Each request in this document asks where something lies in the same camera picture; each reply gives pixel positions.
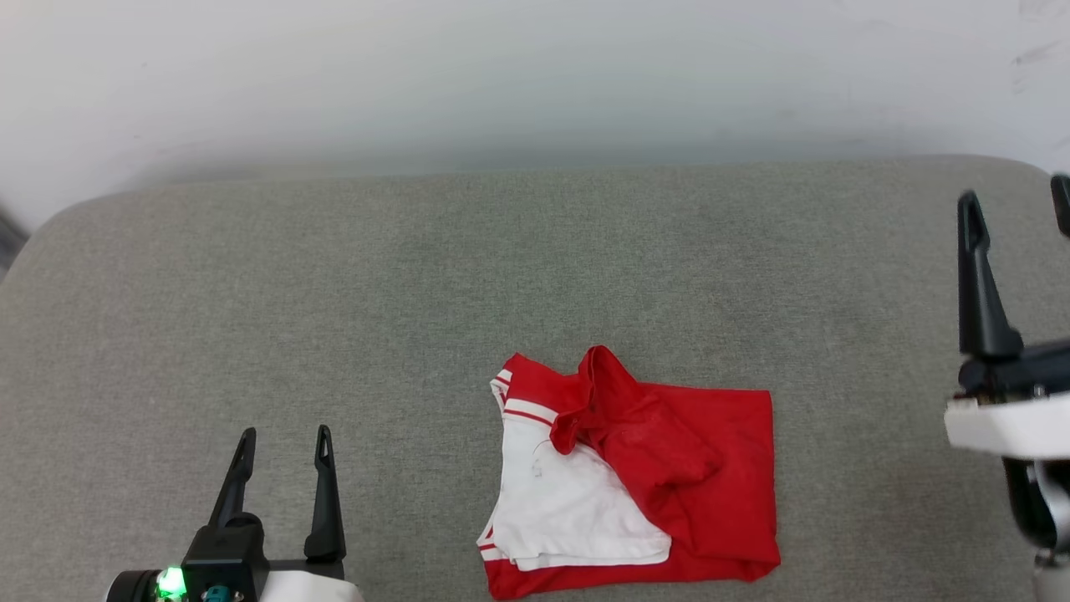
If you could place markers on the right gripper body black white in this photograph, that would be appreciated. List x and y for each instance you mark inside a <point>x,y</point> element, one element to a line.
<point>1011,422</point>

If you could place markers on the grey fabric sofa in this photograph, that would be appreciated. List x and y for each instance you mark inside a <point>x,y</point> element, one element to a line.
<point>418,293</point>

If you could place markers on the red and white sports jersey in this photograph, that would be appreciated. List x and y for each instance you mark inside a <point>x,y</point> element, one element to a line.
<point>669,468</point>

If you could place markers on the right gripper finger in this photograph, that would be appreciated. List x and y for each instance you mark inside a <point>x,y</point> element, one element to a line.
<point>980,301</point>
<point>1062,205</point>

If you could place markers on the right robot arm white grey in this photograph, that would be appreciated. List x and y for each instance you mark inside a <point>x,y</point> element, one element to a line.
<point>1024,502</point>

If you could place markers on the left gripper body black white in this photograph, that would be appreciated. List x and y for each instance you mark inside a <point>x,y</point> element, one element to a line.
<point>309,585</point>

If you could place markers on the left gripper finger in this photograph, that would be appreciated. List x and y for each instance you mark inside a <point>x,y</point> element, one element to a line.
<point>234,485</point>
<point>326,510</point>

